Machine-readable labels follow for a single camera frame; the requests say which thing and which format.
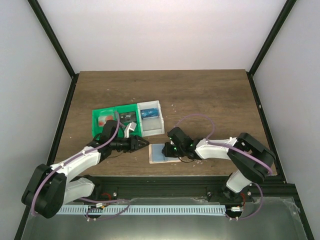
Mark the left black frame post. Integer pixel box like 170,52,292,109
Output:
26,0,77,77

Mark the green plastic bin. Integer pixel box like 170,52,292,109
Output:
91,107,117,137
114,104,142,138

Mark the black frame post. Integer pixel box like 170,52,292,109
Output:
26,0,77,77
249,0,298,74

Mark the light blue slotted strip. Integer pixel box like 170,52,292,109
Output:
58,205,226,216

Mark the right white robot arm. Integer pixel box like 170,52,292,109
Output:
161,127,276,202

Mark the red white card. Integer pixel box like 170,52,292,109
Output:
97,115,114,127

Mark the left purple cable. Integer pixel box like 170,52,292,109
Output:
30,111,131,222

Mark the black vip card in bin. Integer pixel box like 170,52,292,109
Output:
119,111,137,124

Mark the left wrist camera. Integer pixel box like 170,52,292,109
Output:
124,122,137,138

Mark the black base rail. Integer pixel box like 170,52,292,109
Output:
88,176,299,204

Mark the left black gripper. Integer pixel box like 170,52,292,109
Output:
111,135,150,153

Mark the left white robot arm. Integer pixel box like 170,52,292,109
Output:
21,120,150,219

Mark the white plastic bin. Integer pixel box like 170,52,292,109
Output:
137,100,165,137

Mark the beige card holder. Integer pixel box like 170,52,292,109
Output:
148,143,180,164

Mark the right black frame post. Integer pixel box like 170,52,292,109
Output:
249,0,298,74

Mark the blue vip card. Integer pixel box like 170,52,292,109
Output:
140,108,160,120

